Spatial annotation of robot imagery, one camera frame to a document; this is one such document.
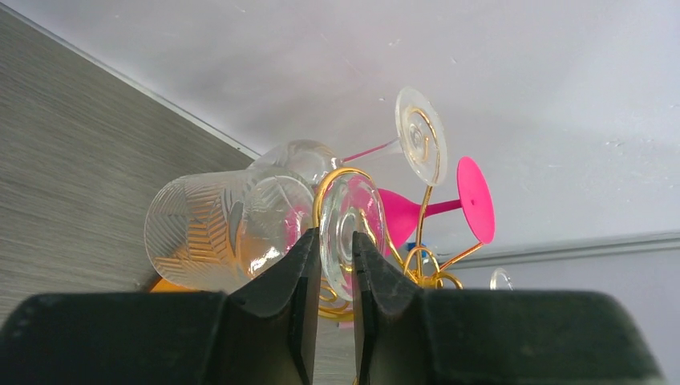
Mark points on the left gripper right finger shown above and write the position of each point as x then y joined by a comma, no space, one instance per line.
388,346

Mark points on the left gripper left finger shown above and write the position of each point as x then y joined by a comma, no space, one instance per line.
273,320

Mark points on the pink wine glass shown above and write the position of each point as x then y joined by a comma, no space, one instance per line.
475,200

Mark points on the clear wine glass right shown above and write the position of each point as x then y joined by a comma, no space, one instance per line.
500,280

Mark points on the clear wine glass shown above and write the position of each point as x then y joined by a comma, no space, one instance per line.
420,138
500,280

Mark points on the orange wooden rack base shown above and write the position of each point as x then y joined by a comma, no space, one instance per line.
164,286

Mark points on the clear wine glass back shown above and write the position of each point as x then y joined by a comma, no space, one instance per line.
420,138

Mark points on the gold wire glass rack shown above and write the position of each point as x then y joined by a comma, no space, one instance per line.
414,234

